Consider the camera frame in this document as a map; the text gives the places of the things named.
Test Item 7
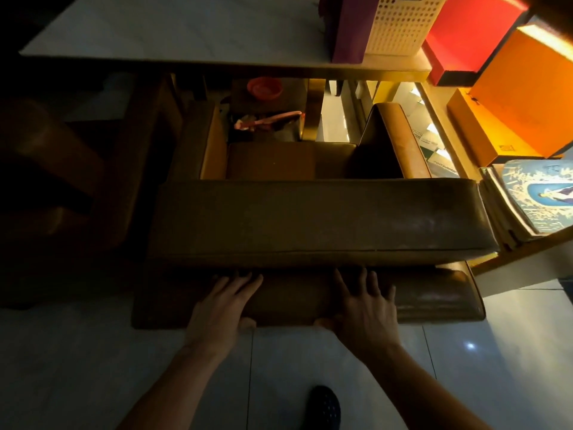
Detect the person's right hand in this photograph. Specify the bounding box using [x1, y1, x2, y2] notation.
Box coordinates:
[313, 268, 402, 361]

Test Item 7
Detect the person's left hand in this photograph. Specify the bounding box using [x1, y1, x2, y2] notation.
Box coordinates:
[186, 272, 264, 360]

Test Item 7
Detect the brown leather armchair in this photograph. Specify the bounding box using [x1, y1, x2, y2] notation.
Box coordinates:
[131, 102, 500, 330]

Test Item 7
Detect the person's left forearm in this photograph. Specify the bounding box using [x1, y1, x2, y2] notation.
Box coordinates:
[115, 342, 225, 430]

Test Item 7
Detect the person's right forearm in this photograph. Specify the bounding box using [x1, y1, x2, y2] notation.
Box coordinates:
[360, 342, 493, 430]

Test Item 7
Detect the black shoe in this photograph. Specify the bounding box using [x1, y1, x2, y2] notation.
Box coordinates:
[305, 385, 342, 430]

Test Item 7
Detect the stack of magazines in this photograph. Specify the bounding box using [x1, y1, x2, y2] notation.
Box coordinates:
[478, 165, 549, 252]

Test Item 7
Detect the dark bag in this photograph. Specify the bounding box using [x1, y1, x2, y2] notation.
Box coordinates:
[227, 111, 306, 144]

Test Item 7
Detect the blue illustrated magazine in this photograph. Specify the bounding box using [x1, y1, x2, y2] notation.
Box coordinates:
[500, 158, 573, 236]

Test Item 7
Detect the small orange box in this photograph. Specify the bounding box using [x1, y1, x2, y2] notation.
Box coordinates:
[446, 88, 545, 168]

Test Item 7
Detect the red bowl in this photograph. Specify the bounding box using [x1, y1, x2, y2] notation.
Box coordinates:
[247, 76, 284, 102]

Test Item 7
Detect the large orange box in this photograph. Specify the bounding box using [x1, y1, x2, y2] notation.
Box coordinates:
[469, 25, 573, 159]

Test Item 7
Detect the purple box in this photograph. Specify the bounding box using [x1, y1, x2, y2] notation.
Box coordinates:
[319, 0, 381, 65]

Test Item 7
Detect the white marble table gold edge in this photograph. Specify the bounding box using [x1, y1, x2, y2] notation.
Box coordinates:
[19, 0, 433, 84]

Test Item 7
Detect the white perforated plastic basket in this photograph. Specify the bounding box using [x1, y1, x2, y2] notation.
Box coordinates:
[365, 0, 450, 58]

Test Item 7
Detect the red box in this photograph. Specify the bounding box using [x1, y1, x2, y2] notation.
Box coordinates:
[422, 0, 529, 87]

